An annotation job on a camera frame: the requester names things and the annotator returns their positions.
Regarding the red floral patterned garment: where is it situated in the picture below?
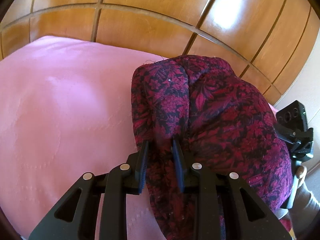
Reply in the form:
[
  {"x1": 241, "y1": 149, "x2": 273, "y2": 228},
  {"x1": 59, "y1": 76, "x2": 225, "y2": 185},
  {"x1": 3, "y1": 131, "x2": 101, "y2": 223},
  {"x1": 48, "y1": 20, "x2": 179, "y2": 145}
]
[{"x1": 131, "y1": 55, "x2": 292, "y2": 239}]

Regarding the person's right hand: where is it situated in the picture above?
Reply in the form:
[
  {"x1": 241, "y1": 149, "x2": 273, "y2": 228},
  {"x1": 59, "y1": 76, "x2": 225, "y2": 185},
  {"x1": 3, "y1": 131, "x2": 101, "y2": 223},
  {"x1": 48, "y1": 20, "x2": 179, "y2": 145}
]
[{"x1": 296, "y1": 165, "x2": 308, "y2": 188}]

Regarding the wooden panelled headboard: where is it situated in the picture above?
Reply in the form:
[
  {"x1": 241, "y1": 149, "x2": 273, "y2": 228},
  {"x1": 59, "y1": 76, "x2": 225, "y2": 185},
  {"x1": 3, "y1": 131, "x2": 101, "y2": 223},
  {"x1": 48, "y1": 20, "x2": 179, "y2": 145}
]
[{"x1": 1, "y1": 0, "x2": 319, "y2": 103}]

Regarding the pink bed sheet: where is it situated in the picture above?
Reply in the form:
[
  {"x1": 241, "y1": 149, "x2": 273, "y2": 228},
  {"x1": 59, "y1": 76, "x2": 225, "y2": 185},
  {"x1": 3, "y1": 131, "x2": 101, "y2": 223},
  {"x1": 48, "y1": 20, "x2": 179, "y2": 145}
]
[{"x1": 1, "y1": 36, "x2": 161, "y2": 239}]

